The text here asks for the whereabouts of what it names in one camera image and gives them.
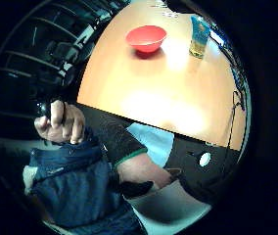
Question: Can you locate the red plastic bowl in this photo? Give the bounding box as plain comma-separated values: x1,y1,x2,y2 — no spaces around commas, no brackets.
124,24,168,54

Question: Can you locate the black cable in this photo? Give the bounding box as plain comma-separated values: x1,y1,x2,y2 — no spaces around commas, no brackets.
221,90,247,174

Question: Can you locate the white chair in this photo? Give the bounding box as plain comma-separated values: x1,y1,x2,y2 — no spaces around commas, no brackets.
125,178,212,235

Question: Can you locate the the person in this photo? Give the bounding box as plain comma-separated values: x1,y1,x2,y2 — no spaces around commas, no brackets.
23,121,176,235

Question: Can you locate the black round object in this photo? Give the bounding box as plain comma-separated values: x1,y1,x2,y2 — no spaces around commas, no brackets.
35,100,53,119

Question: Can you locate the dark shelf rack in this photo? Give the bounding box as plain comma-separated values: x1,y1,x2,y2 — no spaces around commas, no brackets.
0,1,96,138

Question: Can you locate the white oval sticker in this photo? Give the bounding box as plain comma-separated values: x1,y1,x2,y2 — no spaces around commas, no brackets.
199,152,212,167

